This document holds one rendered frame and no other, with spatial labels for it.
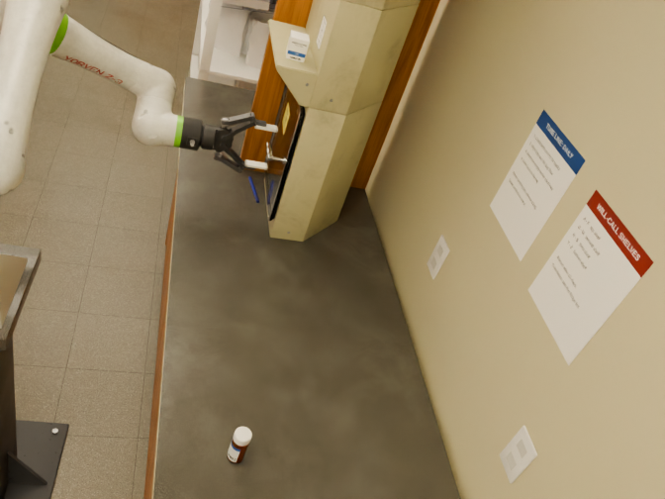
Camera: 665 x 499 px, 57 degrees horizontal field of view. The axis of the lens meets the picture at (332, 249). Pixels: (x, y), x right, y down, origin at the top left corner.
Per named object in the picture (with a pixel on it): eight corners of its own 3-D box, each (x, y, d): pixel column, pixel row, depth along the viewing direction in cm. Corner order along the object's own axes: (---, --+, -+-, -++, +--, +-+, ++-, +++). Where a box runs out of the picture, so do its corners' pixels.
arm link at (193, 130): (184, 109, 182) (179, 136, 188) (182, 129, 173) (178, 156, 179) (205, 113, 184) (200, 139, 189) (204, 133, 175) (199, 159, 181)
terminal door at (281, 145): (266, 169, 218) (294, 64, 194) (270, 223, 195) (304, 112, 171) (263, 169, 218) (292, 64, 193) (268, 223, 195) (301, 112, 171)
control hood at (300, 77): (297, 57, 193) (305, 27, 187) (308, 108, 169) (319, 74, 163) (260, 49, 190) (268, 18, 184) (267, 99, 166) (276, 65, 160)
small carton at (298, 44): (303, 55, 170) (309, 35, 166) (304, 62, 166) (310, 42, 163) (285, 50, 169) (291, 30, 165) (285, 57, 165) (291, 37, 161)
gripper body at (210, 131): (198, 154, 182) (230, 159, 185) (203, 130, 177) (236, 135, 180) (199, 141, 188) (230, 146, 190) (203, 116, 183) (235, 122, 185)
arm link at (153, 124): (128, 148, 180) (129, 132, 170) (134, 110, 184) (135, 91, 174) (177, 156, 184) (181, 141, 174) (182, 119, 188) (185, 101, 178)
